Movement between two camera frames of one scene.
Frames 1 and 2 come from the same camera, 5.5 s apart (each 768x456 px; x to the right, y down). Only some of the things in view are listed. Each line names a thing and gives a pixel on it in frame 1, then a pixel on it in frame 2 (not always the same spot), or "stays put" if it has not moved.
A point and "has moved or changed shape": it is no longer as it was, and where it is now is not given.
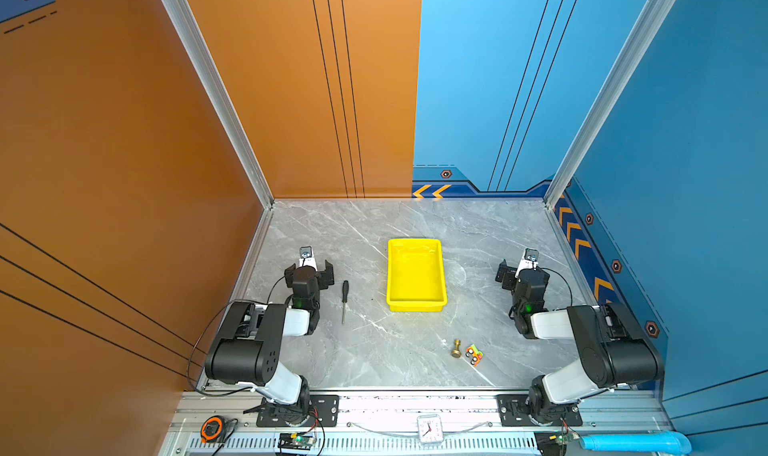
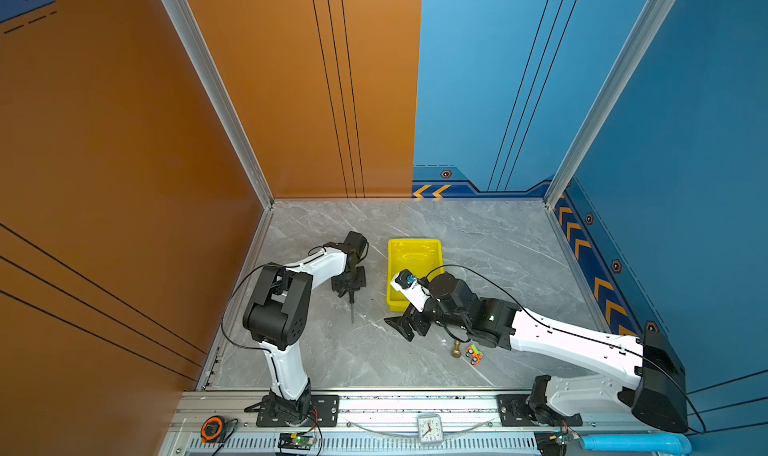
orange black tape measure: [213, 429] stays put
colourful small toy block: [474, 355] stays put
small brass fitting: [456, 353] stays put
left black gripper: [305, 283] → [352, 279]
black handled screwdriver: [345, 290] has moved or changed shape
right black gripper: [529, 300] → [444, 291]
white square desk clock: [430, 429] stays put
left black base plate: [324, 412] stays put
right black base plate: [512, 412] stays put
